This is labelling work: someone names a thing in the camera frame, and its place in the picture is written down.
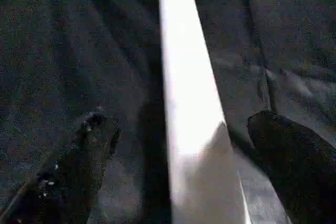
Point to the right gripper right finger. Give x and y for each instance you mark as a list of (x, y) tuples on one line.
[(299, 166)]

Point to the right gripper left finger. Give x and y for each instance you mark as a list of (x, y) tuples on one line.
[(68, 182)]

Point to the white plastic table leg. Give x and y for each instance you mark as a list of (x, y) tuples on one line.
[(194, 119)]

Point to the black work mat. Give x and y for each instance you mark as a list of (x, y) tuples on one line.
[(79, 51)]

